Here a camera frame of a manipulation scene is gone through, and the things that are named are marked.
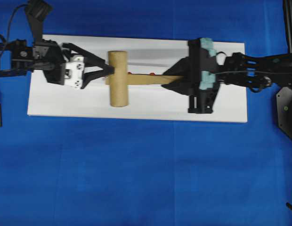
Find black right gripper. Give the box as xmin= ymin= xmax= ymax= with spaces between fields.
xmin=161 ymin=38 xmax=220 ymax=113

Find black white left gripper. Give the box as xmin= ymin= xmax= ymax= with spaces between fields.
xmin=32 ymin=40 xmax=114 ymax=89

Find wooden mallet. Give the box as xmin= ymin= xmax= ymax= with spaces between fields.
xmin=105 ymin=51 xmax=183 ymax=107

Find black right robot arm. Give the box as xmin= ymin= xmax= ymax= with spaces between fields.
xmin=162 ymin=0 xmax=292 ymax=140

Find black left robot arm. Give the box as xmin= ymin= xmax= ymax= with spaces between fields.
xmin=0 ymin=40 xmax=114 ymax=89

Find blue table cloth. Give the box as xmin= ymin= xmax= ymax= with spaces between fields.
xmin=0 ymin=0 xmax=292 ymax=226

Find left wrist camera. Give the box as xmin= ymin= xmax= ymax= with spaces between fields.
xmin=24 ymin=0 xmax=53 ymax=42

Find black cable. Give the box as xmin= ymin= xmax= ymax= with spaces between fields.
xmin=0 ymin=4 xmax=29 ymax=57

